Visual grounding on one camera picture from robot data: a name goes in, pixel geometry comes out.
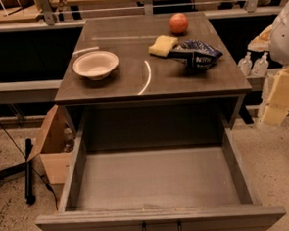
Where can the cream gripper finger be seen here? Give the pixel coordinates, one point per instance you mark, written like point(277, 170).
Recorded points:
point(275, 105)

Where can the blue chip bag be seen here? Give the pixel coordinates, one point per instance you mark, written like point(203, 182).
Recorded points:
point(195, 54)

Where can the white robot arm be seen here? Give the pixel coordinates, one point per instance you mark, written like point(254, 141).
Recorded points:
point(279, 41)

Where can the grey cabinet with top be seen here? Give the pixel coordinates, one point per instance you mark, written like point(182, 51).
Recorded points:
point(148, 101)

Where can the open grey top drawer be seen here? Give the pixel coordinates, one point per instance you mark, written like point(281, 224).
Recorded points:
point(205, 187)

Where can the right clear plastic bottle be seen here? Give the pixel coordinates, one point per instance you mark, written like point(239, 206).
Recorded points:
point(260, 66)

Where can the clear plastic bottle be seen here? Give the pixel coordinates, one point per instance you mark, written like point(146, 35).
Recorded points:
point(260, 66)
point(245, 64)

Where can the left clear plastic bottle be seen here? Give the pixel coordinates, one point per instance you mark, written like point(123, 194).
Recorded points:
point(245, 64)

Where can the red apple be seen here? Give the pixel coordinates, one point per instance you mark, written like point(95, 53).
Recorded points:
point(178, 23)

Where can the yellow sponge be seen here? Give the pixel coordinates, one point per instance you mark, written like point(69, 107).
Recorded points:
point(162, 46)

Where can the white bowl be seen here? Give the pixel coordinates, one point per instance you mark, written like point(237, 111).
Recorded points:
point(95, 65)

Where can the cardboard box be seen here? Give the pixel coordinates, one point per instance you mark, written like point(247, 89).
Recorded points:
point(53, 145)

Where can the black stand leg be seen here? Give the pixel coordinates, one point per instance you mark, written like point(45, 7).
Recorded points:
point(26, 169)

